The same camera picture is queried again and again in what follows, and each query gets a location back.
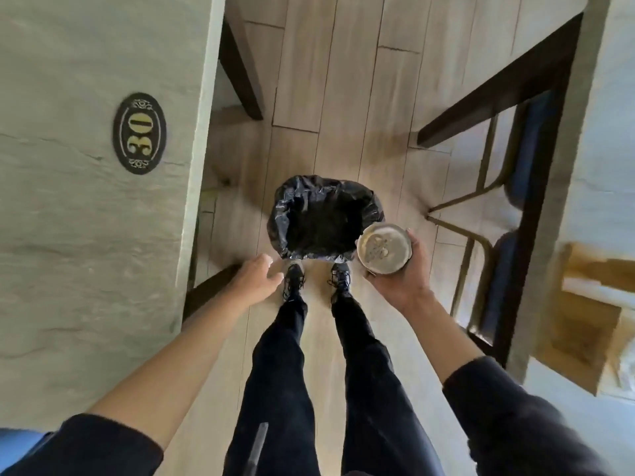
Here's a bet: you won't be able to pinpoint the person's black sweater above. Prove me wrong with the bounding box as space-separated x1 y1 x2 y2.
0 356 616 476

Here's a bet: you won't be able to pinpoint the person's left black shoe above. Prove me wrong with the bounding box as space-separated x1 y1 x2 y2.
281 260 306 303

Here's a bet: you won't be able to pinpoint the person's left forearm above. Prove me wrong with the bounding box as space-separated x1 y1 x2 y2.
87 287 249 452

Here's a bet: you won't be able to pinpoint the person's right hand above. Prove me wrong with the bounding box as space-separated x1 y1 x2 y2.
364 228 435 313

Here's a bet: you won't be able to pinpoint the round silver ashtray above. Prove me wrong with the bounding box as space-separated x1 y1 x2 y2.
356 222 413 276

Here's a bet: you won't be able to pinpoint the black oval table plaque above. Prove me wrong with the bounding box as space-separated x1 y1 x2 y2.
112 92 167 176

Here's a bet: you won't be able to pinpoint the bin with black bag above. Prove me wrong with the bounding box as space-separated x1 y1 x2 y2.
267 175 386 261

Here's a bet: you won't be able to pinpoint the person's left hand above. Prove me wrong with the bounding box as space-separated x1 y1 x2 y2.
232 253 286 309

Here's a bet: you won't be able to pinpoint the person's right black shoe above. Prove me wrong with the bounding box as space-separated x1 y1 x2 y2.
327 262 354 303

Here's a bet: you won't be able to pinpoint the person's black trousers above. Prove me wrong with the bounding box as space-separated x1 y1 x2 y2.
223 292 445 476

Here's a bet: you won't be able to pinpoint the person's right forearm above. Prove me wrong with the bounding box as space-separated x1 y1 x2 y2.
411 292 499 385

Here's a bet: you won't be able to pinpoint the person's black shoe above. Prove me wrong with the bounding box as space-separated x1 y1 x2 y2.
327 262 354 303
281 260 306 303

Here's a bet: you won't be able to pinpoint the dark wooden table leg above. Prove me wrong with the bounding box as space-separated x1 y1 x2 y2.
182 262 244 323
416 12 584 149
218 17 265 121

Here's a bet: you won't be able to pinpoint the orange tissue box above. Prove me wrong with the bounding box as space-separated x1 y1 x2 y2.
535 241 635 396

